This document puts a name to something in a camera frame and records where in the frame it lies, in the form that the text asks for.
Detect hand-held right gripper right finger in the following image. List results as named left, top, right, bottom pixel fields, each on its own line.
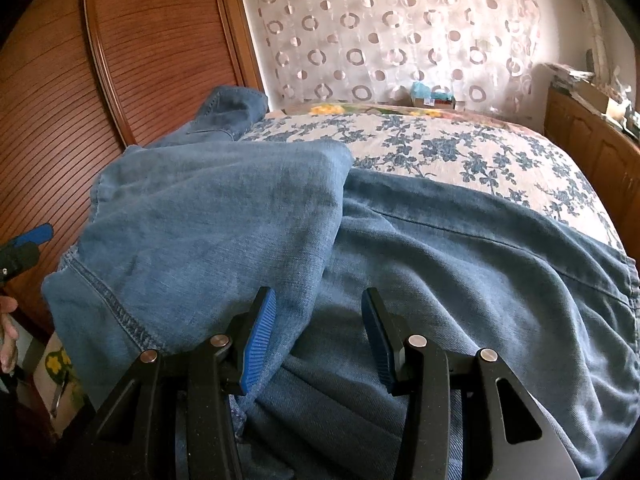
left=361, top=287, right=576, bottom=480

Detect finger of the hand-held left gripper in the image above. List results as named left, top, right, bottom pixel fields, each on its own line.
left=0, top=223, right=54, bottom=283

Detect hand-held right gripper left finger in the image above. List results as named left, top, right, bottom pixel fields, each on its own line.
left=62, top=287, right=277, bottom=480

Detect blue denim pants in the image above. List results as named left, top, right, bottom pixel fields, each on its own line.
left=41, top=139, right=640, bottom=480
left=164, top=85, right=271, bottom=150

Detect folded blue denim pants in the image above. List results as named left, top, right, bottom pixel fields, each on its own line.
left=164, top=85, right=271, bottom=150

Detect person's left hand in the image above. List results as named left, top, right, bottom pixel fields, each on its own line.
left=0, top=294, right=20, bottom=376

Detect yellow flower printed cloth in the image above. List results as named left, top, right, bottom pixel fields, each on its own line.
left=30, top=334, right=98, bottom=436

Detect blue floral bed sheet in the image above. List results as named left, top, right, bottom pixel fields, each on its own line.
left=239, top=110, right=627, bottom=253

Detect wooden slatted wardrobe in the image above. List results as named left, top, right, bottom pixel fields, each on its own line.
left=0, top=0, right=266, bottom=346

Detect yellow flower blanket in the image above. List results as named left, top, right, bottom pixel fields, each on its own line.
left=284, top=100, right=543, bottom=133

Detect wooden cabinet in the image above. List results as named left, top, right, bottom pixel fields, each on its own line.
left=542, top=84, right=640, bottom=223

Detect sheer curtain with circles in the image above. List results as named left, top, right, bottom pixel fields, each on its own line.
left=242, top=0, right=545, bottom=117

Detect stack of papers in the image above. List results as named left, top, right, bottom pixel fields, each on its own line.
left=542, top=61, right=597, bottom=92

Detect open cardboard box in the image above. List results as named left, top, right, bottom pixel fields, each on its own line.
left=574, top=79, right=628, bottom=117

